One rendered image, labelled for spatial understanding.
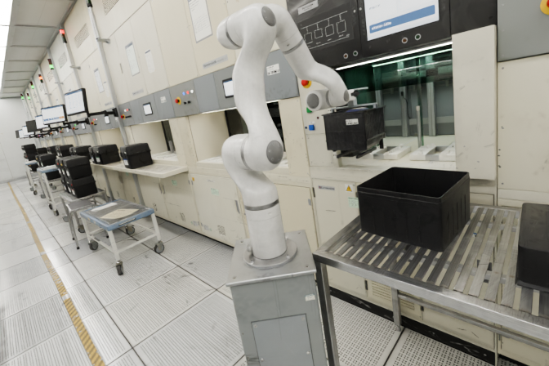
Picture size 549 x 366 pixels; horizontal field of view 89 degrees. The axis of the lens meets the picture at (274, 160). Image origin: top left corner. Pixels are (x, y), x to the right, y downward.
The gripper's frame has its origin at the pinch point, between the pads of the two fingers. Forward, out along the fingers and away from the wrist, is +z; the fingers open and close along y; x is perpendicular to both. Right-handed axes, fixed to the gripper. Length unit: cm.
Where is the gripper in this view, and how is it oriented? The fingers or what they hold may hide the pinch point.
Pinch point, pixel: (351, 94)
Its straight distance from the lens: 142.7
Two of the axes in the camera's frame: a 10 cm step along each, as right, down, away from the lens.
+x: -1.6, -9.7, -2.0
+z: 6.8, -2.5, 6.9
